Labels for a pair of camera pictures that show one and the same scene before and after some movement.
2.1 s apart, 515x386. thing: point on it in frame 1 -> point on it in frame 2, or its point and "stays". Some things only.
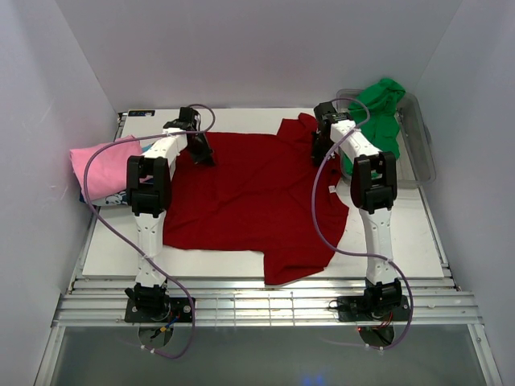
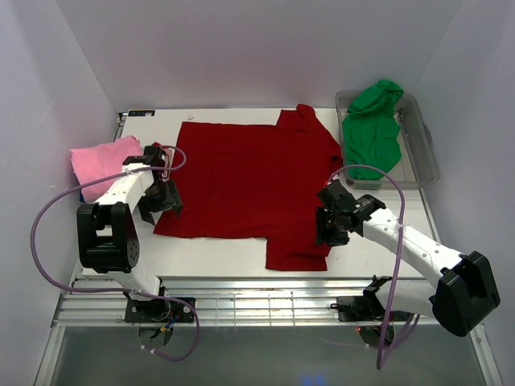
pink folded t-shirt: (108, 170) stays
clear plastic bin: (416, 164) stays
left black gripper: (203, 158) -> (171, 200)
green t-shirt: (381, 127) stays
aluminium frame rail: (98, 302) stays
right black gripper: (317, 156) -> (323, 235)
